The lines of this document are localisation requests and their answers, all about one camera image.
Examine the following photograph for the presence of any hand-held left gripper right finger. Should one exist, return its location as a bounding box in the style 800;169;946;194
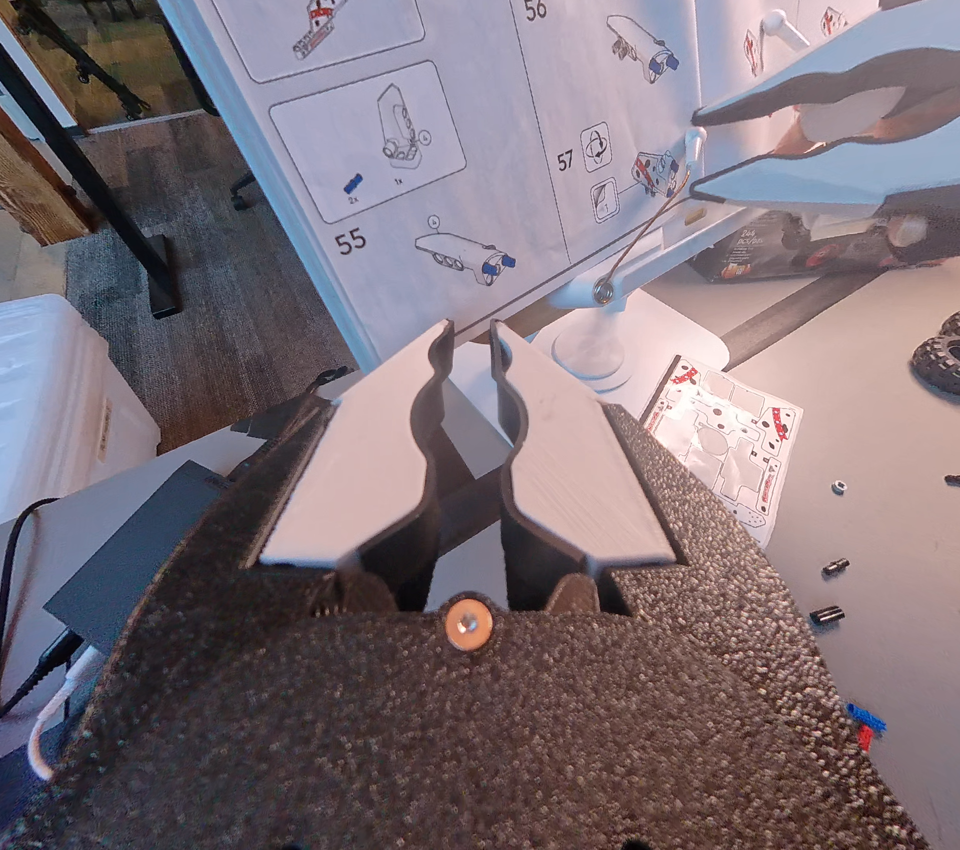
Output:
489;320;678;570

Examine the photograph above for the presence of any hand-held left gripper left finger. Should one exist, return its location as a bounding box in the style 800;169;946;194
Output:
258;319;459;570

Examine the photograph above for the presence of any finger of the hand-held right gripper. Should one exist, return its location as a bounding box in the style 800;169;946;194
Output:
690;0;960;127
688;114;960;219

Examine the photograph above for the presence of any instruction booklet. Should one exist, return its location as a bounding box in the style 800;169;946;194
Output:
137;0;899;371

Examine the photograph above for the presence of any grey desk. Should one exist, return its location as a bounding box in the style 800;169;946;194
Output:
0;258;960;850

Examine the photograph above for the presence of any black desk leg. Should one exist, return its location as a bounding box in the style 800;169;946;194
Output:
0;44;185;320

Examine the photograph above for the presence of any toy truck box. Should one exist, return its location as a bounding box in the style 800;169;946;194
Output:
688;209;905;283

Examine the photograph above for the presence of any white sticker sheet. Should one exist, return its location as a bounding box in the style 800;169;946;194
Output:
639;355;805;551

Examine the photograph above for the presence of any black power adapter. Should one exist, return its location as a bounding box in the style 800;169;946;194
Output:
42;459;235;650

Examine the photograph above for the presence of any translucent plastic storage bin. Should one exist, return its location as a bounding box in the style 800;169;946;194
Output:
0;294;162;525

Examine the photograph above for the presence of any pile of small toy parts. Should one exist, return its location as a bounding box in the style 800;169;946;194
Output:
845;702;888;754

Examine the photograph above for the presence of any black power cable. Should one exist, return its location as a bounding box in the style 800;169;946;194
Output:
0;496;85;718

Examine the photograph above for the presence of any white cord loop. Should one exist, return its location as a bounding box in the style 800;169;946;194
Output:
27;644;104;781

